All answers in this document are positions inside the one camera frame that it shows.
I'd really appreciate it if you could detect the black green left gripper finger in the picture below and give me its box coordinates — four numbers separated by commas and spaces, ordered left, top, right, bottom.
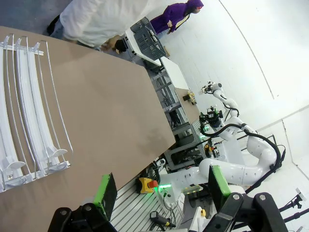
47, 173, 118, 232

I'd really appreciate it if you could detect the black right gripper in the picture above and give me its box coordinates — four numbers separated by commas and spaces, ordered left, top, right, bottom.
199, 108, 290, 232

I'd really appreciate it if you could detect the clear white can dispenser rack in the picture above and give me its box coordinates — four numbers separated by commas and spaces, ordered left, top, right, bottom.
0, 35, 74, 193

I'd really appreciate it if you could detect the person bare hand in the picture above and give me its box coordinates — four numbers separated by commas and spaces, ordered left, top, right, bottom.
100, 40, 117, 53

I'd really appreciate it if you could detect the white box with yellow part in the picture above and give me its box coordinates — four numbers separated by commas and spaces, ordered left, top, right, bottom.
190, 206, 208, 232

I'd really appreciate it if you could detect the yellow emergency stop button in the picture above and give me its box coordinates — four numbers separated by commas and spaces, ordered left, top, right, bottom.
137, 177, 159, 195
204, 142, 215, 158

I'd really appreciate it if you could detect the black tripod stand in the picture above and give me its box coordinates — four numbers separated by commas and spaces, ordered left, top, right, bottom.
280, 187, 309, 227

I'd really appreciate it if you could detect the small brown table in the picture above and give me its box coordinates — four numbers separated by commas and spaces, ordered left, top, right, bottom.
174, 87, 199, 121

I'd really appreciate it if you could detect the white table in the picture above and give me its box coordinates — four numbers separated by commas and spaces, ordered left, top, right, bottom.
125, 29, 190, 90

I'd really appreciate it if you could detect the grey plastic crate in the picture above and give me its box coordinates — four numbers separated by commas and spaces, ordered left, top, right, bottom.
130, 17, 165, 61

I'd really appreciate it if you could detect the person in purple hoodie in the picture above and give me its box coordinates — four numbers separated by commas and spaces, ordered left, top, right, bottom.
150, 0, 205, 35

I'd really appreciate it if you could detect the person in white shirt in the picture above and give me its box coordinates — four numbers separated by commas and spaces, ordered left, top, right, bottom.
46, 0, 156, 49

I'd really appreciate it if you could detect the aluminium slotted base plate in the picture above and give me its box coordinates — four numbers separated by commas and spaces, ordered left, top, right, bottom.
110, 183, 185, 232

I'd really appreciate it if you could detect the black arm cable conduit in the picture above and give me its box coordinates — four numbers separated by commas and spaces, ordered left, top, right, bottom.
241, 123, 287, 194

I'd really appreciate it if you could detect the aluminium table frame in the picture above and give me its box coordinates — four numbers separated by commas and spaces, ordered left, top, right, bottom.
149, 70, 194, 150

